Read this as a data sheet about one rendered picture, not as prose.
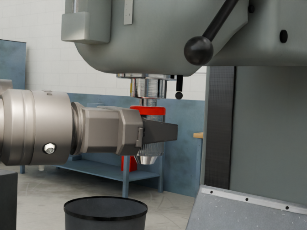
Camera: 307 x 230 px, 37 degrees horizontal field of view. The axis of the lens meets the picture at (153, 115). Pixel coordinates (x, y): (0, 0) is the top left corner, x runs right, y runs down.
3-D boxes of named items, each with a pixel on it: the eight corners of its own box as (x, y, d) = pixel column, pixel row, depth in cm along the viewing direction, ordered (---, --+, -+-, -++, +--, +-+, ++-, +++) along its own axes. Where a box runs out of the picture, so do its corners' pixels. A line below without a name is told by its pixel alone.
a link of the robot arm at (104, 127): (145, 94, 53) (40, 89, 48) (141, 177, 53) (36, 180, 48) (109, 92, 64) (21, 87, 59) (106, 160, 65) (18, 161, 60)
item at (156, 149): (132, 156, 57) (134, 114, 57) (124, 151, 62) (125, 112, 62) (168, 156, 59) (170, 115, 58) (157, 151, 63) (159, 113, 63)
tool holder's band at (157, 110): (134, 114, 57) (134, 106, 57) (125, 112, 62) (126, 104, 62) (170, 115, 58) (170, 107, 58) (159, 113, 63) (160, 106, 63)
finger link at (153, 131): (174, 143, 59) (129, 143, 57) (175, 119, 59) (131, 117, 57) (180, 145, 58) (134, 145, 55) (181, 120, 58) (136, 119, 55)
